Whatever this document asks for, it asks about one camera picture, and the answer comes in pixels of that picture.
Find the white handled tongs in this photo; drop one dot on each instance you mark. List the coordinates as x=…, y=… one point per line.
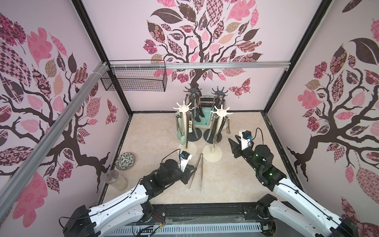
x=191, y=124

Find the aluminium frame rail left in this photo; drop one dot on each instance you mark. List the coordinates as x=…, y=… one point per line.
x=24, y=173

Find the white cable duct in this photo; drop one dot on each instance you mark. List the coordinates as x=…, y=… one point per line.
x=186, y=229

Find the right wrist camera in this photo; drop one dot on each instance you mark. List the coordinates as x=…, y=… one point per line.
x=246, y=139

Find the short steel tongs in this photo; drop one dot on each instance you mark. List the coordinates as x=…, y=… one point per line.
x=226, y=124

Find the aluminium frame rail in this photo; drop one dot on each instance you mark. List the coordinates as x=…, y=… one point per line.
x=24, y=173
x=182, y=66

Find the clear glass lid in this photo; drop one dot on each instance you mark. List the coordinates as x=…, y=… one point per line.
x=113, y=178

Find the grey utensil rack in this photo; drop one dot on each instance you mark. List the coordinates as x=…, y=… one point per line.
x=218, y=92

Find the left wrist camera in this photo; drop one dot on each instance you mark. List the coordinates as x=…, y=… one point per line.
x=184, y=157

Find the long steel tongs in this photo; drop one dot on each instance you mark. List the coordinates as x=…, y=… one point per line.
x=210, y=133

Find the black wire basket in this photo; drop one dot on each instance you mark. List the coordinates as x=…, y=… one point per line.
x=136, y=75

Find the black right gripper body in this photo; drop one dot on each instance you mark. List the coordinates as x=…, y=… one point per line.
x=241, y=151

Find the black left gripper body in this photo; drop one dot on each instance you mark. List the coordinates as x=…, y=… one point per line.
x=179, y=176

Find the black silicone tip tongs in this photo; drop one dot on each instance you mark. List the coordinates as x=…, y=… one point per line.
x=199, y=114

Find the slim steel tongs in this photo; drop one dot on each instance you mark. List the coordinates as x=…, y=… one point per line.
x=198, y=173

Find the mint green toaster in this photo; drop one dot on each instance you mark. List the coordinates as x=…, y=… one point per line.
x=208, y=104

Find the grey utensil rack stand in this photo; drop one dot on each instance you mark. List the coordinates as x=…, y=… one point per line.
x=189, y=99

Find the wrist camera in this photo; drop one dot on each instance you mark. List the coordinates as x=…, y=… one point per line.
x=184, y=157
x=246, y=139

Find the green silicone tip tongs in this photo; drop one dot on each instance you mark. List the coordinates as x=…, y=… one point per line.
x=180, y=131

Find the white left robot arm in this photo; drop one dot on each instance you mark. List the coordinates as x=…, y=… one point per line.
x=130, y=207

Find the cream utensil rack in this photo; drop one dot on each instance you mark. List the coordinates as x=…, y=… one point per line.
x=212, y=152
x=182, y=119

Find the aluminium frame rail back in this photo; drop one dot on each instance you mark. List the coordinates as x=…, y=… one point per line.
x=182, y=66

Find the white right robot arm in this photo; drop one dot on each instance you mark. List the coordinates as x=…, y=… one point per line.
x=287, y=202

